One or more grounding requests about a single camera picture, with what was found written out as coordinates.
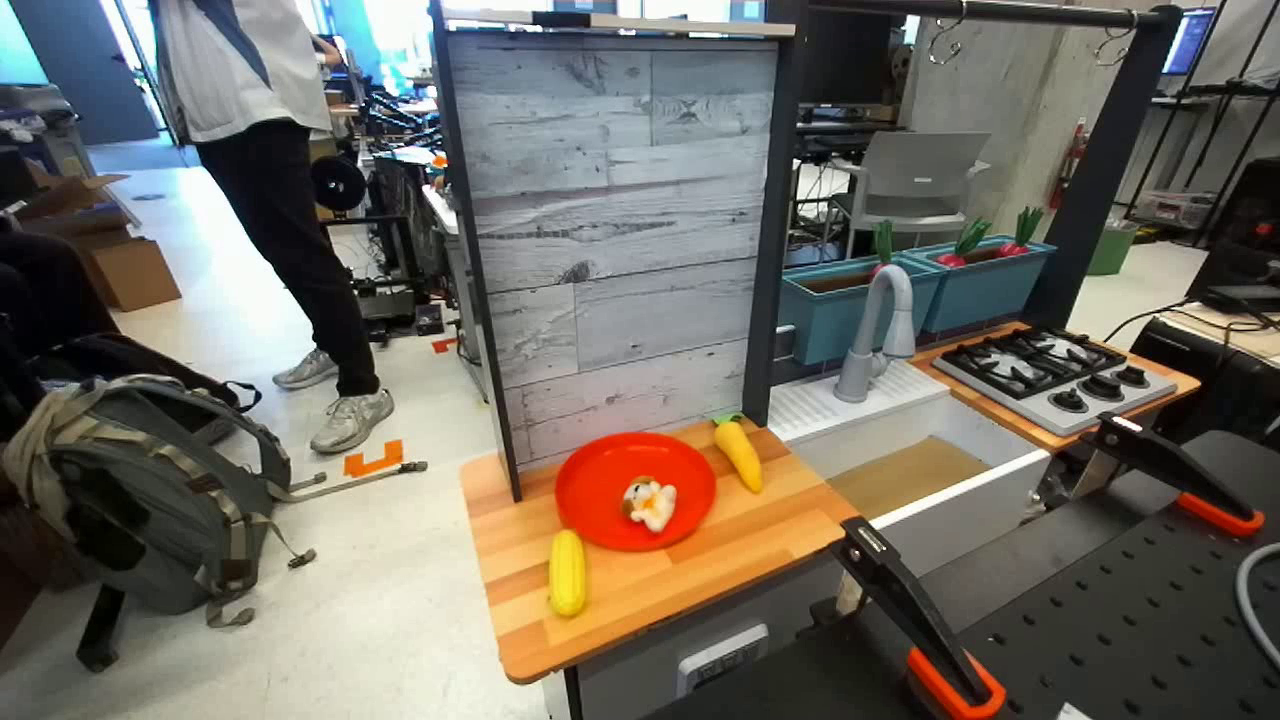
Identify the yellow toy carrot green top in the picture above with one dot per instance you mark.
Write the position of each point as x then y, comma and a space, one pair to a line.
733, 440

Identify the orange plastic plate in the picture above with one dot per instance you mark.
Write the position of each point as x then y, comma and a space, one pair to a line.
599, 476

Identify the white toy food piece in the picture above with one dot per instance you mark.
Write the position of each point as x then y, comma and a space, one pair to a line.
651, 502

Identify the grey wood-pattern back panel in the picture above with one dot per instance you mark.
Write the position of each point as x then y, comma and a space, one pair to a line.
614, 194

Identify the blue planter box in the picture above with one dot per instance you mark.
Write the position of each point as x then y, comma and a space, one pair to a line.
826, 300

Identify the grey toy faucet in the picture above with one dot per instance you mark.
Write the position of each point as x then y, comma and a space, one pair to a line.
885, 334

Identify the white toy sink basin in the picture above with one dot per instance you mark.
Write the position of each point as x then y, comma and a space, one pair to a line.
929, 475

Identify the orange tool on floor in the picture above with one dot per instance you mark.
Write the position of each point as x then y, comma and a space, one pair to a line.
363, 464

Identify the grey chair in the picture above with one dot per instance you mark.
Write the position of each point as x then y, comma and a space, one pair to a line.
912, 181

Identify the toy stove top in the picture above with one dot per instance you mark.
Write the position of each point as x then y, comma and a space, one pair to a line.
1055, 376

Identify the left black orange clamp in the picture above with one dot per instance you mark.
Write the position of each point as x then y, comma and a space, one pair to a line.
936, 665

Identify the black orange clamp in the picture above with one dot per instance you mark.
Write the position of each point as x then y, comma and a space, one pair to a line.
936, 665
1120, 440

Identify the right black orange clamp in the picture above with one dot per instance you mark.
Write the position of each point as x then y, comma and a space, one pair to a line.
1120, 440

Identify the standing person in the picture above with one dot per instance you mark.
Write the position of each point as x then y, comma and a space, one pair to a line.
247, 87

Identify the grey backpack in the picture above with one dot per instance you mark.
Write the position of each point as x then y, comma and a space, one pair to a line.
166, 492

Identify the cardboard box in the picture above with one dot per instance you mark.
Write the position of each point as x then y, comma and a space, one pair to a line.
122, 267

